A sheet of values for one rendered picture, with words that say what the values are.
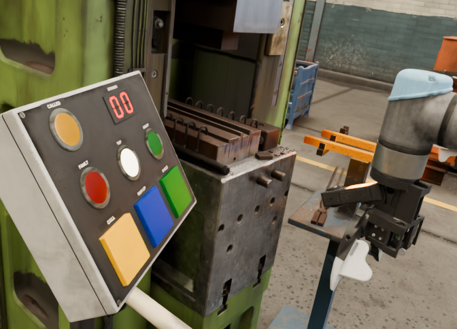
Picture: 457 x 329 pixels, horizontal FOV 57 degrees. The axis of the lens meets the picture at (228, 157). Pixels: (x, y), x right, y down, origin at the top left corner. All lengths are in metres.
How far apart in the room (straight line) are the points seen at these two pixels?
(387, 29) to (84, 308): 8.39
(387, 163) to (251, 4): 0.59
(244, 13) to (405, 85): 0.54
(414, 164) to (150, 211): 0.40
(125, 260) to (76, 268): 0.07
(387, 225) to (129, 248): 0.38
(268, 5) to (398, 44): 7.62
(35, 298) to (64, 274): 0.99
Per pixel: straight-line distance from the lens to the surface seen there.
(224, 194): 1.10
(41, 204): 0.56
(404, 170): 0.65
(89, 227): 0.57
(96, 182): 0.59
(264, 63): 1.45
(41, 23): 1.18
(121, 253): 0.59
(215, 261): 1.21
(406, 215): 0.68
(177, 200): 0.76
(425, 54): 8.64
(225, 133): 1.18
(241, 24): 1.06
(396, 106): 0.64
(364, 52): 8.84
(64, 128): 0.58
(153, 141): 0.75
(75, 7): 0.95
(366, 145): 1.49
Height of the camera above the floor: 1.35
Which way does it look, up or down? 21 degrees down
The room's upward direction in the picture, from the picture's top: 8 degrees clockwise
